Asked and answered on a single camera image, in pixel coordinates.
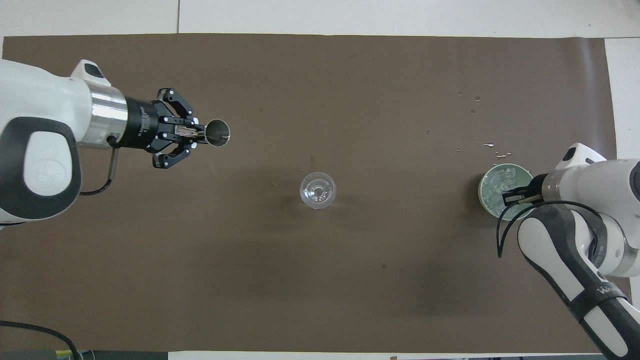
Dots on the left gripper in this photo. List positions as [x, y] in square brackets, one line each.
[142, 125]

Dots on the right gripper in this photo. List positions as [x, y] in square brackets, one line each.
[537, 187]

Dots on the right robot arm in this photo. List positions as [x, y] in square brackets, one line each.
[590, 190]

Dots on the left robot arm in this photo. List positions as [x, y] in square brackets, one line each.
[45, 100]

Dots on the green cup with ice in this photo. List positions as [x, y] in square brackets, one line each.
[492, 190]

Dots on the clear wine glass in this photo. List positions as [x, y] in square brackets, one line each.
[318, 190]

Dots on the small steel measuring cup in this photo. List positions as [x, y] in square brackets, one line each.
[218, 133]

